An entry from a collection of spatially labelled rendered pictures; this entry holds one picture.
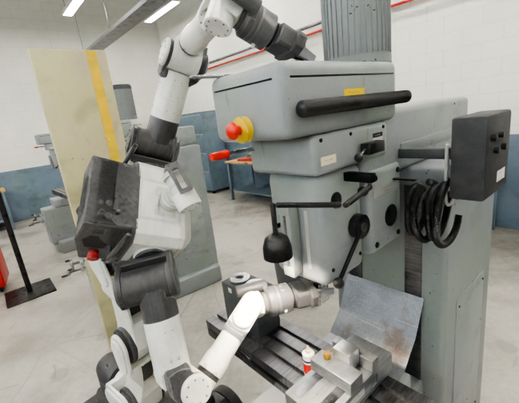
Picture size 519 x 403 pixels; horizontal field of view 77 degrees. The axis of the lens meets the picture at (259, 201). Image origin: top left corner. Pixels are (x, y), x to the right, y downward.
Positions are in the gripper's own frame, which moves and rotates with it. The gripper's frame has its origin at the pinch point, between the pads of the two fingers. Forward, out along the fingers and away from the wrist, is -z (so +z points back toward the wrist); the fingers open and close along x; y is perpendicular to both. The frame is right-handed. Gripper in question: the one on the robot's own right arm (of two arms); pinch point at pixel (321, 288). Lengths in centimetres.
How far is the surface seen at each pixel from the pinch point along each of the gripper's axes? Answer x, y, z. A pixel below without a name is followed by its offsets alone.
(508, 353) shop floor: 57, 122, -162
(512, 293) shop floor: 107, 121, -232
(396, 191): -0.3, -26.9, -27.6
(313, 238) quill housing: -9.6, -21.3, 5.7
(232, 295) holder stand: 38.8, 17.4, 22.9
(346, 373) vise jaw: -13.7, 20.6, -0.1
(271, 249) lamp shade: -16.5, -23.8, 19.5
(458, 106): 23, -49, -75
